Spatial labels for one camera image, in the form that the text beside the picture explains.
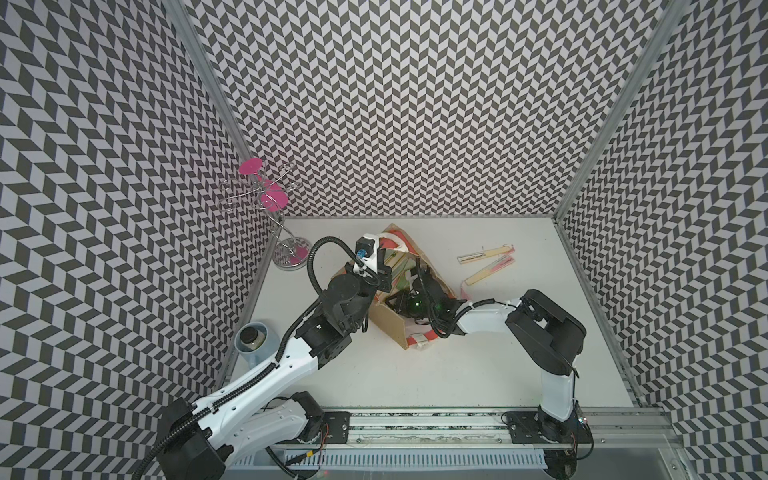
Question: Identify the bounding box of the burlap red tote bag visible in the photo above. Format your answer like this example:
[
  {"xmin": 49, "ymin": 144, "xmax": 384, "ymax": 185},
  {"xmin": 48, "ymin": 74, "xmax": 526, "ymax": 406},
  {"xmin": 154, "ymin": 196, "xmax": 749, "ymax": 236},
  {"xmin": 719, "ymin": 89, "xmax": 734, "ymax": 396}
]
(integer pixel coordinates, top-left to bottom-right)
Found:
[{"xmin": 349, "ymin": 224, "xmax": 462, "ymax": 350}]

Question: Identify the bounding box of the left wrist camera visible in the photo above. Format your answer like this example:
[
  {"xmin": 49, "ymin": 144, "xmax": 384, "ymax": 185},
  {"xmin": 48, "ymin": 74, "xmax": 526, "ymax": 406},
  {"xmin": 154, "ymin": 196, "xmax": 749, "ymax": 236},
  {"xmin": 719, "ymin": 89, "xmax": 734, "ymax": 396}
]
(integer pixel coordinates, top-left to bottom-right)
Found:
[{"xmin": 354, "ymin": 234, "xmax": 380, "ymax": 272}]

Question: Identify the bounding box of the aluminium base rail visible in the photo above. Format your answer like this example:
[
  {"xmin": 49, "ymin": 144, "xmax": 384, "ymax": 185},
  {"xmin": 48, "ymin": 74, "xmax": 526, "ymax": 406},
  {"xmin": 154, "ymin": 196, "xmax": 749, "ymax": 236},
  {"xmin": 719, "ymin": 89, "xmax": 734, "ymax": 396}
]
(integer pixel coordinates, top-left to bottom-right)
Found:
[{"xmin": 179, "ymin": 407, "xmax": 685, "ymax": 451}]

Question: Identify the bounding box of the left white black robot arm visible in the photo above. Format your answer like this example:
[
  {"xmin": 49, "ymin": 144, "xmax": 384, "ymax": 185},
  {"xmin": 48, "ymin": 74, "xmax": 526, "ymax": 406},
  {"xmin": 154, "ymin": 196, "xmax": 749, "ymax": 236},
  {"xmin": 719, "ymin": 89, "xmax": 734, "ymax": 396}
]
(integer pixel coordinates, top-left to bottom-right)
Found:
[{"xmin": 132, "ymin": 260, "xmax": 392, "ymax": 479}]

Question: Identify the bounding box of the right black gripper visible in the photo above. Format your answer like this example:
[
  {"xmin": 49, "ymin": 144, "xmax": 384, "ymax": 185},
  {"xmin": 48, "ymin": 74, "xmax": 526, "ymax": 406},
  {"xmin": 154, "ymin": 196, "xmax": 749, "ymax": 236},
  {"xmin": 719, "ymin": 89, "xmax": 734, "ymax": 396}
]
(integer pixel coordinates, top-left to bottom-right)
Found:
[{"xmin": 385, "ymin": 288, "xmax": 437, "ymax": 318}]

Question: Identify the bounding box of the green folding fan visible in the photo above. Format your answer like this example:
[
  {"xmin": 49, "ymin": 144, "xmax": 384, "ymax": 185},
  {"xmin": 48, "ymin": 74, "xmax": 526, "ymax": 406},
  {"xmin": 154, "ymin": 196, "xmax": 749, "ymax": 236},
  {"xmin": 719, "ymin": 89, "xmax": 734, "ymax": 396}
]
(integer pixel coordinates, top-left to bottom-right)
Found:
[{"xmin": 386, "ymin": 251, "xmax": 415, "ymax": 276}]

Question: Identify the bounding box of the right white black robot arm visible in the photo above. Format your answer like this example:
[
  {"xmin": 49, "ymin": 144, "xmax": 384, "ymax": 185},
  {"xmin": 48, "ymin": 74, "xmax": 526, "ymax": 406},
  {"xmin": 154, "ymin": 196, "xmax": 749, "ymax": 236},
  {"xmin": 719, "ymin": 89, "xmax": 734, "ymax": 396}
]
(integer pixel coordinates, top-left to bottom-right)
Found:
[{"xmin": 384, "ymin": 267, "xmax": 587, "ymax": 446}]

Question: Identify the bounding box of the blue roll of tape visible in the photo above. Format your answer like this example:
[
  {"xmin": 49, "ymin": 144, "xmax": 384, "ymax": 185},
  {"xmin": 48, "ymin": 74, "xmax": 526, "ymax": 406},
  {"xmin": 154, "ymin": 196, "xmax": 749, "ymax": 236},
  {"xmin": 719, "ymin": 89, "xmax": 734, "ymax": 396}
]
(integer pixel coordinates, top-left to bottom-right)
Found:
[{"xmin": 234, "ymin": 322, "xmax": 281, "ymax": 369}]

